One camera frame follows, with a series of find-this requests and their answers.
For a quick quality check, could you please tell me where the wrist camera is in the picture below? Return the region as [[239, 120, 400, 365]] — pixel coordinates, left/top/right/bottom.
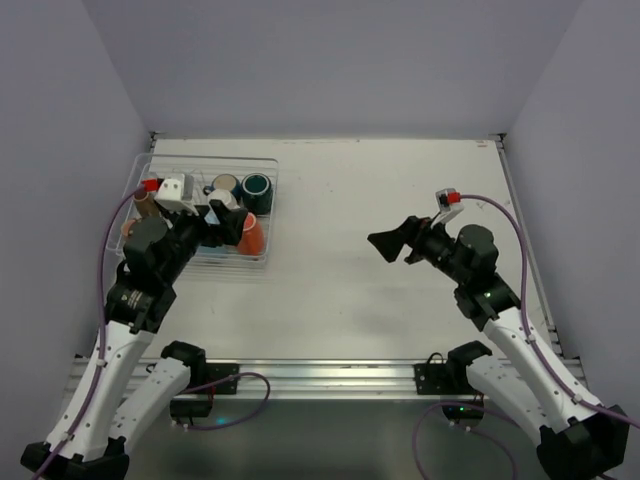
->
[[155, 173, 197, 214], [434, 188, 464, 224]]

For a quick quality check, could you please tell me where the blue striped mug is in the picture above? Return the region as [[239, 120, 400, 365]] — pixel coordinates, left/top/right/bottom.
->
[[203, 173, 241, 199]]

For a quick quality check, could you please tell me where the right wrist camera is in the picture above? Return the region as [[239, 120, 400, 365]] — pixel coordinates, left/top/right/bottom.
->
[[434, 188, 464, 224]]

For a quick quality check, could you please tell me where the orange mug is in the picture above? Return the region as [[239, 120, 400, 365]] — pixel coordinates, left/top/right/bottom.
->
[[237, 212, 265, 256]]

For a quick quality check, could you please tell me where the brown mug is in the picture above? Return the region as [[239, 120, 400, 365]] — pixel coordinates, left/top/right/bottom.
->
[[133, 187, 161, 219]]

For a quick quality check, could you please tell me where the pink mug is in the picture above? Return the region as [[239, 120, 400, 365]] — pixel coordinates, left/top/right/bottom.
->
[[121, 218, 139, 242]]

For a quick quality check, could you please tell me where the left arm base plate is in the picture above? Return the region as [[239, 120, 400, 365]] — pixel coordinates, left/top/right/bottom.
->
[[169, 363, 240, 426]]

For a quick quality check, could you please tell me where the light blue mug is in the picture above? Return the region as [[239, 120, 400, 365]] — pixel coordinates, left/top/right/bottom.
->
[[197, 245, 237, 261]]

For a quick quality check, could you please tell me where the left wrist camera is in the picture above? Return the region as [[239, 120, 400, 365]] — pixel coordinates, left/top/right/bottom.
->
[[155, 173, 197, 214]]

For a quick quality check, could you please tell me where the white mug gold rim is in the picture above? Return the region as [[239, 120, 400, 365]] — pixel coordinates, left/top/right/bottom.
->
[[207, 189, 240, 211]]

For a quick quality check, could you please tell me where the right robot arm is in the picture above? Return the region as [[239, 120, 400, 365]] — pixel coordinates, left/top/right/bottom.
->
[[367, 216, 629, 479]]

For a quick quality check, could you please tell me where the clear dish rack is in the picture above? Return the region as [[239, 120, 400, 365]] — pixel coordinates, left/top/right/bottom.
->
[[103, 153, 280, 274]]

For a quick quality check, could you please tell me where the aluminium rail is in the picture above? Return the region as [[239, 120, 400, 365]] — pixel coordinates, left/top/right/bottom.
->
[[63, 358, 474, 406]]

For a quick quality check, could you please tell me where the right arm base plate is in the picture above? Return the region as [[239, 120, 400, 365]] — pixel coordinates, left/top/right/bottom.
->
[[413, 351, 485, 428]]

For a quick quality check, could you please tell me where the dark green mug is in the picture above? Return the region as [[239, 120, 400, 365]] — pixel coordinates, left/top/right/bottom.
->
[[241, 173, 273, 215]]

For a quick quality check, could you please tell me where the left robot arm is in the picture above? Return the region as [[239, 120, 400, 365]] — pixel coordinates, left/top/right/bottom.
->
[[21, 200, 248, 479]]

